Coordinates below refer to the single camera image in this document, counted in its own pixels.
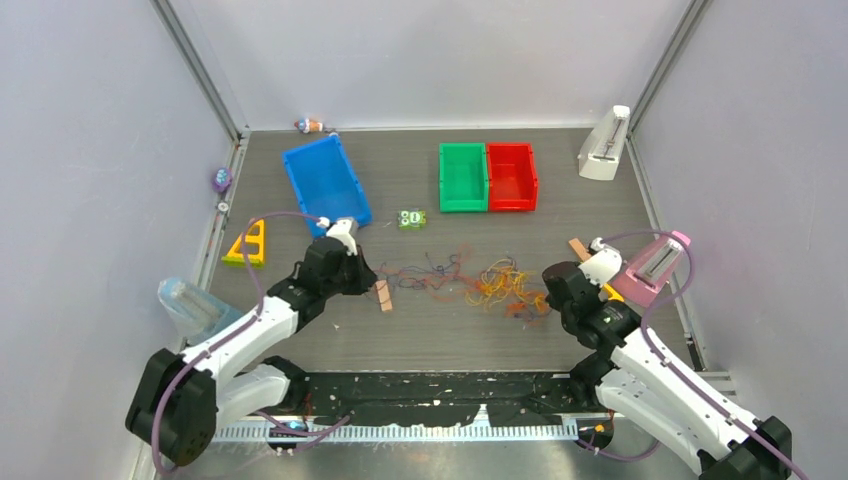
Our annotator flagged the clear plastic container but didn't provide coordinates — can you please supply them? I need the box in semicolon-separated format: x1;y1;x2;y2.
157;277;244;346

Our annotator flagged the aluminium rail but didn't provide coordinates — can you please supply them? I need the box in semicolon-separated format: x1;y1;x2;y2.
211;377;737;444

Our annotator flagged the white metronome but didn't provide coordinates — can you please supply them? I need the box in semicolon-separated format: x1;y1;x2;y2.
578;105;631;181

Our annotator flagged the green monster toy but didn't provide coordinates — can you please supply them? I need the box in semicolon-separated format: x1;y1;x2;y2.
397;210;427;230

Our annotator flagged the yellow triangle block left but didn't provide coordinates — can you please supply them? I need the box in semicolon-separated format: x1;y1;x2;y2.
221;219;266;268

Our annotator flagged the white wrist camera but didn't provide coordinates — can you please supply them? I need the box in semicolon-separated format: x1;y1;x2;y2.
316;217;359;256
578;237;624;286

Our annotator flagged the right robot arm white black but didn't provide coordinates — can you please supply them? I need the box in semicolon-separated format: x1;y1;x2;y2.
542;261;792;479

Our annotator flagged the yellow cable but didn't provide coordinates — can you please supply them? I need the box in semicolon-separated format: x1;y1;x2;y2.
463;259;541;316

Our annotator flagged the wooden block right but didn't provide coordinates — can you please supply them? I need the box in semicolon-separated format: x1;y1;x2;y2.
568;238;592;262

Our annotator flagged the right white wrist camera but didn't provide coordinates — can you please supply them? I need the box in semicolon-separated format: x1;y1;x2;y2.
578;237;624;286

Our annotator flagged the red plastic bin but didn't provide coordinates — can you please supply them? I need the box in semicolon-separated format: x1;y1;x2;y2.
486;143;539;212

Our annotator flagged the small wooden block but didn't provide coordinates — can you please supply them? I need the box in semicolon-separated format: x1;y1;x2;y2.
374;280;393;312

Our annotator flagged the blue plastic bin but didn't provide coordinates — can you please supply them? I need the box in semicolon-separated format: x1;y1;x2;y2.
282;135;373;227

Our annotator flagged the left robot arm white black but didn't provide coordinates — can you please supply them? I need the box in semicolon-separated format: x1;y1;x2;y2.
125;234;376;466

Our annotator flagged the small figurine toy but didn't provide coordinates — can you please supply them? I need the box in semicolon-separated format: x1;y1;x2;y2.
294;118;325;134

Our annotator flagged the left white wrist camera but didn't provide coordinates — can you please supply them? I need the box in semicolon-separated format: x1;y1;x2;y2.
316;217;359;256

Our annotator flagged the pink metronome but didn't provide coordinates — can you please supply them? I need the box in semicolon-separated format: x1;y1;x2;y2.
610;231;691;308

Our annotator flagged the yellow triangle block right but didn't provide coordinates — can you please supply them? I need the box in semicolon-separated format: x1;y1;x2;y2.
601;284;625;303

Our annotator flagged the green plastic bin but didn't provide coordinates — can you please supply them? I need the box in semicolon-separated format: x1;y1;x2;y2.
439;143;489;213

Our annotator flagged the yellow triangle block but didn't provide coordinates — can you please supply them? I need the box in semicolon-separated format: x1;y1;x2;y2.
221;219;266;268
601;284;625;303

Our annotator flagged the purple round toy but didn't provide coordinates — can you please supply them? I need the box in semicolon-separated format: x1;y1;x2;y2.
212;167;233;194

